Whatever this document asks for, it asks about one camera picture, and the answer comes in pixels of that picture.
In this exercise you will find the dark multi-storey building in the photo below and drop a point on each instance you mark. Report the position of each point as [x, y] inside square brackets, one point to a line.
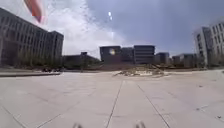
[133, 54]

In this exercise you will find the heap of rubble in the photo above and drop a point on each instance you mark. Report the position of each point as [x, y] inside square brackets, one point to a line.
[141, 71]

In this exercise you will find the low dark building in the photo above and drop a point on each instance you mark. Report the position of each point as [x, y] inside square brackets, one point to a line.
[78, 60]

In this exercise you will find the pale concrete slab plaza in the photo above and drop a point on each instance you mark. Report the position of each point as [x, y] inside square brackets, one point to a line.
[100, 96]

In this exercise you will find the dark vehicle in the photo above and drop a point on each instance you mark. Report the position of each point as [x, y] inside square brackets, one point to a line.
[47, 70]

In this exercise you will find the low grey building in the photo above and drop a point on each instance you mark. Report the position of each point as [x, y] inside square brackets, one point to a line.
[180, 59]

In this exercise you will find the row of small trees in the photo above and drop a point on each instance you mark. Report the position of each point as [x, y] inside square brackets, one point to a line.
[33, 59]

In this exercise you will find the raised kerb strip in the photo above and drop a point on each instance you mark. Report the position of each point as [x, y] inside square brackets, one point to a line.
[26, 74]

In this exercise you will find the large grey building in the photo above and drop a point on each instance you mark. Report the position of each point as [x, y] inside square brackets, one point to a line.
[23, 40]

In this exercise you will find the white multi-storey building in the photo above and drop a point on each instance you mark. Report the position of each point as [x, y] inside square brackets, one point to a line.
[211, 41]

